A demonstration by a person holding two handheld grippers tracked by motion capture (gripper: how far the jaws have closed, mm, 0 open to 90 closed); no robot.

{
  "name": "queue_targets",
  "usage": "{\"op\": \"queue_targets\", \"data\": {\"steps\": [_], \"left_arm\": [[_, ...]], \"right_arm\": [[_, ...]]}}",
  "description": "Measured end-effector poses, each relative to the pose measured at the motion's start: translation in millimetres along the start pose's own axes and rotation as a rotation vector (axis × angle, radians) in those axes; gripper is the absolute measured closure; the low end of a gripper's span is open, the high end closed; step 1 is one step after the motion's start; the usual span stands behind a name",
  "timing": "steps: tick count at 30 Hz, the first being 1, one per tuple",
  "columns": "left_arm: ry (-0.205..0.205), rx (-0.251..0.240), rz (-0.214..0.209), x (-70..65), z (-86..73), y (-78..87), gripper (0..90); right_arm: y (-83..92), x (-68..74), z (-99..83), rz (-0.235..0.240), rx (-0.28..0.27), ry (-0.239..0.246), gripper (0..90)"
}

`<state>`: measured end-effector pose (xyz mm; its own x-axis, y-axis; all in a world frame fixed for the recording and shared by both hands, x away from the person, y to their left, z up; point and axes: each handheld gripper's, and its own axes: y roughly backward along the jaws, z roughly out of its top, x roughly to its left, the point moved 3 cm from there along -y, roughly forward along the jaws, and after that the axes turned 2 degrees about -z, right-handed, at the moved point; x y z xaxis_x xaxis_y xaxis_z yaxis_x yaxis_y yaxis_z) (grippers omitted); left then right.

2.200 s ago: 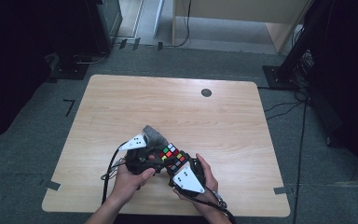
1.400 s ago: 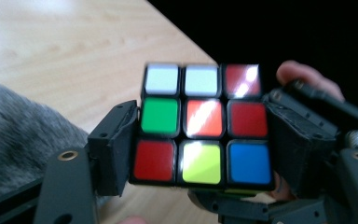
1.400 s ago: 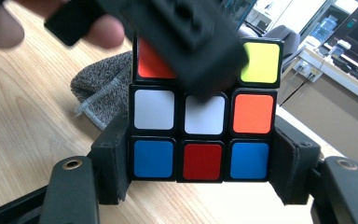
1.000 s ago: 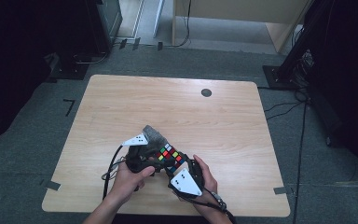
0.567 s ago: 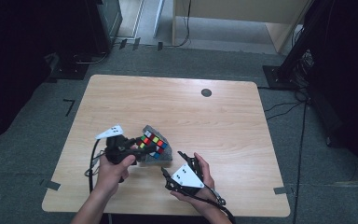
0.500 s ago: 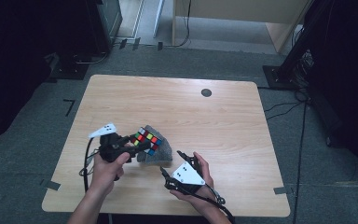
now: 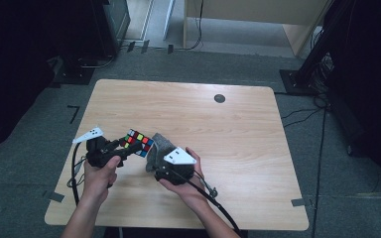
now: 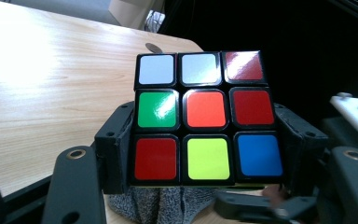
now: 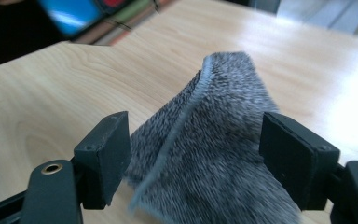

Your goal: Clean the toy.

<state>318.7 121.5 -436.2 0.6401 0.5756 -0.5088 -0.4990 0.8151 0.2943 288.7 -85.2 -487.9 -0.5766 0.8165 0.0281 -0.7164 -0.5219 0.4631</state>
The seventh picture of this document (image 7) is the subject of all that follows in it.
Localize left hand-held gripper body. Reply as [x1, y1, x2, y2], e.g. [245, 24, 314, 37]
[71, 126, 125, 169]

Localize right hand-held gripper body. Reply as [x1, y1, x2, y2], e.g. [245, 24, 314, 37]
[154, 146, 198, 186]

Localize multicoloured puzzle cube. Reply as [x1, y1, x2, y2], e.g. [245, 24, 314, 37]
[119, 128, 155, 159]

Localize grey terry towel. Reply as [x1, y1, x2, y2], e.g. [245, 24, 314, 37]
[145, 132, 181, 174]

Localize person's right hand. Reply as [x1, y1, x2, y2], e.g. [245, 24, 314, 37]
[158, 146, 210, 206]

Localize person's left hand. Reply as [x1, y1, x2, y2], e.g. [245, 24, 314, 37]
[82, 155, 122, 203]

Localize grey tape piece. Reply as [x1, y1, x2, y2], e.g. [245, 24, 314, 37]
[290, 196, 308, 208]
[42, 189, 65, 203]

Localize black cabinet with glass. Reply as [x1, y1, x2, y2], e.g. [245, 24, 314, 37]
[52, 0, 132, 86]

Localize dark curtain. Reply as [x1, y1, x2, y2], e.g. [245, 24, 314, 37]
[0, 0, 95, 157]
[323, 0, 381, 196]

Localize beige wooden desk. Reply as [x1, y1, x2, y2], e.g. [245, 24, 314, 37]
[182, 0, 332, 58]

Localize black metal stand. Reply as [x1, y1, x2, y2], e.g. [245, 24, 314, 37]
[279, 0, 356, 97]

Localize thin grey cord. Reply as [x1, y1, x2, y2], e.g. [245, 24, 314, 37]
[65, 158, 87, 189]
[194, 170, 219, 200]

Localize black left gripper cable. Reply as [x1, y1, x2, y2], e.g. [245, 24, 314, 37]
[69, 141, 87, 206]

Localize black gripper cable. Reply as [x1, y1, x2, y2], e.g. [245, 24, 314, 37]
[69, 141, 87, 206]
[168, 166, 246, 238]

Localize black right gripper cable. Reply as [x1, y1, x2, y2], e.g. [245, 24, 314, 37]
[168, 166, 246, 238]

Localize black floor cables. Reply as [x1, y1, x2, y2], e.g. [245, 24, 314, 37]
[273, 91, 329, 129]

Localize black hanging cable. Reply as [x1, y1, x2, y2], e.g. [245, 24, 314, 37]
[175, 0, 204, 52]

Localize long black floor cable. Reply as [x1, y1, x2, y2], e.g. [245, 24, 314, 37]
[311, 107, 327, 238]

